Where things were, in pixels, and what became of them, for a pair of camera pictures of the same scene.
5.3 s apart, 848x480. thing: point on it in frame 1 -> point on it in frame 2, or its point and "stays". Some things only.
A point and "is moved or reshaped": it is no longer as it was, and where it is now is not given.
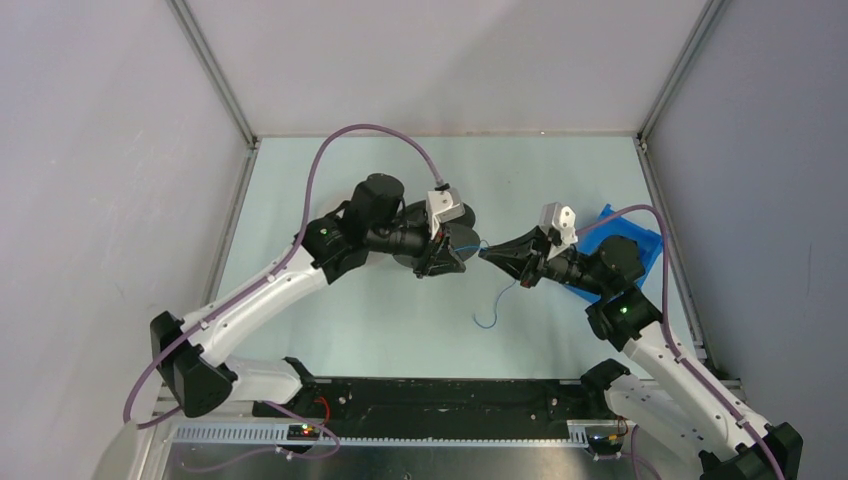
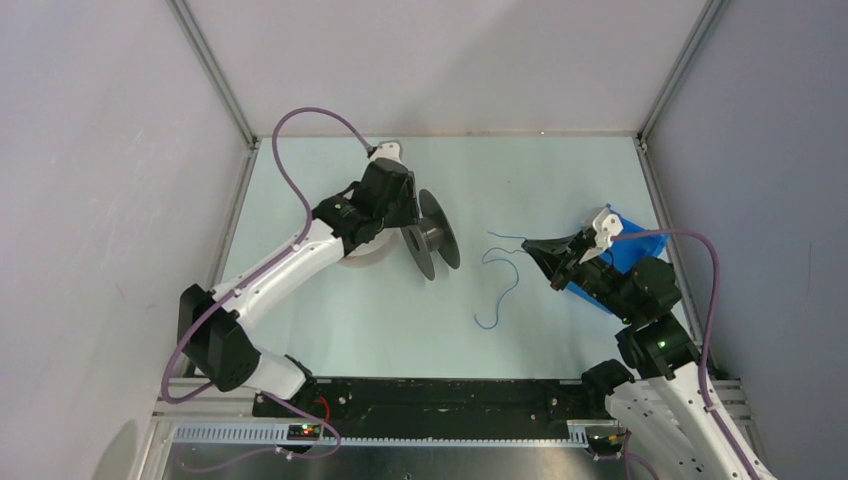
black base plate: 333,403 stays
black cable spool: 462,234 is moved or reshaped
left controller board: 304,432 stays
